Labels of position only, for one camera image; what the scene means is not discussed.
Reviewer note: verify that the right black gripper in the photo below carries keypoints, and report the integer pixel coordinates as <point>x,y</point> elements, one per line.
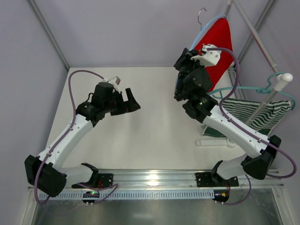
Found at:
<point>183,64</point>

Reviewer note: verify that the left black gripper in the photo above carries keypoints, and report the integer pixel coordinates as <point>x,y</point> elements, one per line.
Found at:
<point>123,103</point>

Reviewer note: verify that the red trousers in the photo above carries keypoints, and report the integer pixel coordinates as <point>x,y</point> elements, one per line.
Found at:
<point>218,54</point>

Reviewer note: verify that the light blue hanger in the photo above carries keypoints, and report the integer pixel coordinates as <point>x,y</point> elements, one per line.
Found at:
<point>201,30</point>

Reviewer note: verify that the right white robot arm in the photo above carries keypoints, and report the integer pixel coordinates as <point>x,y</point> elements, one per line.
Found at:
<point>260,150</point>

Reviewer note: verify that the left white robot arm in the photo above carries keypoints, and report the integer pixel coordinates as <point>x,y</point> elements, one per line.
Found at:
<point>46,172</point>

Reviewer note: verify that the teal hanger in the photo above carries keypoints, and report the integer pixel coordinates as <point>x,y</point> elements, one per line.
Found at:
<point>259,90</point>

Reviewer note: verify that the white clothes rack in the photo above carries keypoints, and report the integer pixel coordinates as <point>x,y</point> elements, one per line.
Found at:
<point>273,21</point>

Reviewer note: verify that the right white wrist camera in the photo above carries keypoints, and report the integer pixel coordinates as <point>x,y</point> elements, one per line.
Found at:
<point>206,57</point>

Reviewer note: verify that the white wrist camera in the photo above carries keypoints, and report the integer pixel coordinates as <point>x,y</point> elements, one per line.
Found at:
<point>206,57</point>
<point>115,81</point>

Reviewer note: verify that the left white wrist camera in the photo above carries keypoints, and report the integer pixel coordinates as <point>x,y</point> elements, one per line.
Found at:
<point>115,81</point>

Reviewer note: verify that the aluminium mounting rail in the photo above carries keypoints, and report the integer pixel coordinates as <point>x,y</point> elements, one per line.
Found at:
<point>177,179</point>

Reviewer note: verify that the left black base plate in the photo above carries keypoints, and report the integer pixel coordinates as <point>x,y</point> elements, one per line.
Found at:
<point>100,180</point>

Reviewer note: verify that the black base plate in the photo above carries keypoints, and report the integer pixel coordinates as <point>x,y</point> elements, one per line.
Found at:
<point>205,180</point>
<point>100,180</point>

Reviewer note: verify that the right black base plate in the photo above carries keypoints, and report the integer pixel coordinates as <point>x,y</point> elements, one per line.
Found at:
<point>205,180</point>

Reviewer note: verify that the slotted cable duct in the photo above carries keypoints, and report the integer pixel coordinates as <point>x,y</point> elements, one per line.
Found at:
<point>135,195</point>

